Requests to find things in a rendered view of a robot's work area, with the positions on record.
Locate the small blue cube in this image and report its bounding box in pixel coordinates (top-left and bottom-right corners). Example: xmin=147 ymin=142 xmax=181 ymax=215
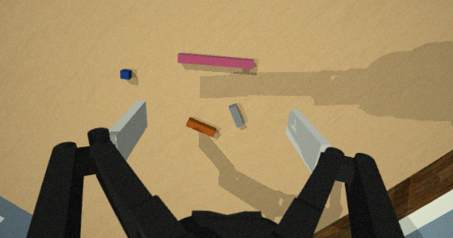
xmin=120 ymin=69 xmax=132 ymax=80

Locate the dark grey rectangular bar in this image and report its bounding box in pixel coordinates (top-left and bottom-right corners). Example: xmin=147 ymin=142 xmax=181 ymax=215
xmin=229 ymin=103 xmax=244 ymax=128

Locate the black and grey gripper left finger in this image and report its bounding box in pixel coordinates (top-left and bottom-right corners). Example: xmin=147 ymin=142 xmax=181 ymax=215
xmin=26 ymin=101 xmax=196 ymax=238

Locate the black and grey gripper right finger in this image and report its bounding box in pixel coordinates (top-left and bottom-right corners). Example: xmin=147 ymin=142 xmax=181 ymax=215
xmin=268 ymin=109 xmax=405 ymax=238

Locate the pink rod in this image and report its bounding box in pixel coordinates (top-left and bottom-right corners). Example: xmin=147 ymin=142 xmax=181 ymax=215
xmin=177 ymin=53 xmax=254 ymax=69

